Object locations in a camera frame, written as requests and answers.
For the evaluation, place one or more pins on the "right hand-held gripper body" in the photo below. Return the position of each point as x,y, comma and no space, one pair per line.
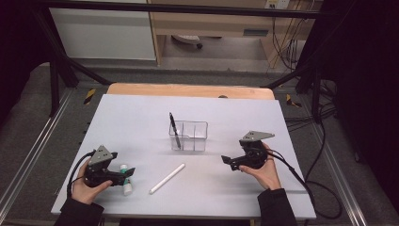
254,157

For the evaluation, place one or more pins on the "wall socket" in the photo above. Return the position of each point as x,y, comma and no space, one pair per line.
277,3

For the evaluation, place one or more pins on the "black pen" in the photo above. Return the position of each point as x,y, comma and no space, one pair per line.
174,128

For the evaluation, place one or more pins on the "black curtain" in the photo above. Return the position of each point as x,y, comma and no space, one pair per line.
370,94
19,47

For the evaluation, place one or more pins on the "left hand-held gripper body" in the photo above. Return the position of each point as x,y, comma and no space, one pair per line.
97,172

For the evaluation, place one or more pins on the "aluminium floor rail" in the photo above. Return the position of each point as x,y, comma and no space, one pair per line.
37,147
342,179

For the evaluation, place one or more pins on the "white green glue stick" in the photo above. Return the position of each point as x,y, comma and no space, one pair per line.
127,186

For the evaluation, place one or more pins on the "white cabinet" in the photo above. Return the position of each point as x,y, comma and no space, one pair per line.
103,34

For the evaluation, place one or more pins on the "person's left hand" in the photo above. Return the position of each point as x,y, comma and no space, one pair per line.
83,193

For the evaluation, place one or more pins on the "yellow black floor tape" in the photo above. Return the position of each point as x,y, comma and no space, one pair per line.
291,101
89,96

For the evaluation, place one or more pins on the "black metal frame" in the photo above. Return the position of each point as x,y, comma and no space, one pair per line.
188,8

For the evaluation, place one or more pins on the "light wooden desk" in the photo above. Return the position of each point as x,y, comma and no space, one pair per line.
213,22

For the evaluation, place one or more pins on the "white table board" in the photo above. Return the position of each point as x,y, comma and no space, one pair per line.
141,125

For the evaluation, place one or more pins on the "office chair base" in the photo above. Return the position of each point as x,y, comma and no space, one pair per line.
188,39

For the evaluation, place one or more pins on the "white pen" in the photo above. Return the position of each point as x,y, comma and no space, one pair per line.
167,178

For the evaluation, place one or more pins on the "wooden table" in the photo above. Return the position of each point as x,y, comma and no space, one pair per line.
188,90

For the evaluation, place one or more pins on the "clear plastic pen holder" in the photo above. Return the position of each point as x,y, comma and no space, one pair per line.
196,138

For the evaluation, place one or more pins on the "person's right hand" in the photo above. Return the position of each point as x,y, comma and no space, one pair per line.
268,175

